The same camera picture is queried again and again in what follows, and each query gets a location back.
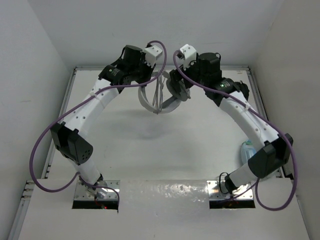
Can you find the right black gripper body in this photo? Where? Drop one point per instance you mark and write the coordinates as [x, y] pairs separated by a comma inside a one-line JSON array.
[[192, 71]]

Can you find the grey headphones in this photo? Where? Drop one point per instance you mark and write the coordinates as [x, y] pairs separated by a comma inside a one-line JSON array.
[[164, 100]]

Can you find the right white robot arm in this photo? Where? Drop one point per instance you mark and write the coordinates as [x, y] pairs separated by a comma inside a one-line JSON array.
[[272, 146]]

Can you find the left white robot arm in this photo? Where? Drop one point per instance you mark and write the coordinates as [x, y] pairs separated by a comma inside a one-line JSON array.
[[69, 136]]

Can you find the black headphones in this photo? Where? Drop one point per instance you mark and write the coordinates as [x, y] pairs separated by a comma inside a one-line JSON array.
[[243, 88]]

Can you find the blue headphones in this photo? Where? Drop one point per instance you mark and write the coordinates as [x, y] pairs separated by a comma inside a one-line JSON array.
[[247, 151]]

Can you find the white front board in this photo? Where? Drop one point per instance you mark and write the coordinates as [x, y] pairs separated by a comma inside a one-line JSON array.
[[157, 210]]

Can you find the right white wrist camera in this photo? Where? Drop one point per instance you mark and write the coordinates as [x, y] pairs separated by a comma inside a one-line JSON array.
[[188, 54]]

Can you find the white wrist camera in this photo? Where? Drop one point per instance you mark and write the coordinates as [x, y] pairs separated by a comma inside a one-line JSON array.
[[152, 53], [188, 54]]

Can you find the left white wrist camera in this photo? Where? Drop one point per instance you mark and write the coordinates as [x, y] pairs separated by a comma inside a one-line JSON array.
[[152, 53]]

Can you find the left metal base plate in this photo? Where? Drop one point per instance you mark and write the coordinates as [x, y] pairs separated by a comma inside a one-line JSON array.
[[108, 192]]

